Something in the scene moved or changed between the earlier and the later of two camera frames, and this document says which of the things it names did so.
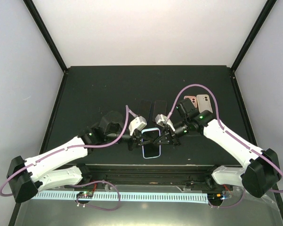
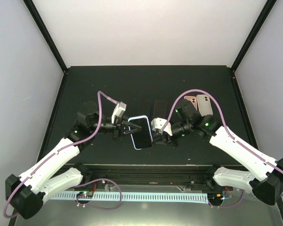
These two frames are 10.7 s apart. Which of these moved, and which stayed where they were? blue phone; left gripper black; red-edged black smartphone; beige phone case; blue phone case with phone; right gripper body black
Moved: left gripper black; blue phone case with phone
Stayed: right gripper body black; blue phone; red-edged black smartphone; beige phone case
